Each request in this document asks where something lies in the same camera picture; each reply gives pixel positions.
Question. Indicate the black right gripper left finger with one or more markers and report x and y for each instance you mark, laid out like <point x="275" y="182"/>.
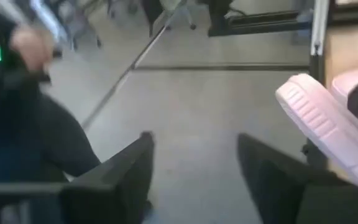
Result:
<point x="126" y="186"/>

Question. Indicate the person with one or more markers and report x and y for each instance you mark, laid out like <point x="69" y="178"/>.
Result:
<point x="26" y="130"/>

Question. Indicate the silver metal bracket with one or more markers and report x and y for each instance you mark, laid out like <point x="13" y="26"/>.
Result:
<point x="320" y="25"/>

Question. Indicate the person's hand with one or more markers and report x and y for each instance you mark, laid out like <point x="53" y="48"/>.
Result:
<point x="33" y="46"/>

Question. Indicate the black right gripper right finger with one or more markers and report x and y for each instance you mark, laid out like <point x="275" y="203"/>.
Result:
<point x="269" y="186"/>

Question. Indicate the pink slide sandal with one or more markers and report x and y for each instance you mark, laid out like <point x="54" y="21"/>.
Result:
<point x="322" y="124"/>

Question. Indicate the black floor stand base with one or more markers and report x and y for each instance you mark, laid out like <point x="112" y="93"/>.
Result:
<point x="222" y="25"/>

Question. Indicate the black metal table frame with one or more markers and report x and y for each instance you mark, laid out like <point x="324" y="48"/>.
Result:
<point x="317" y="70"/>

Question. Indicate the grey office chair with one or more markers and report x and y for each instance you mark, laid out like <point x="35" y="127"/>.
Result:
<point x="79" y="21"/>
<point x="179" y="12"/>

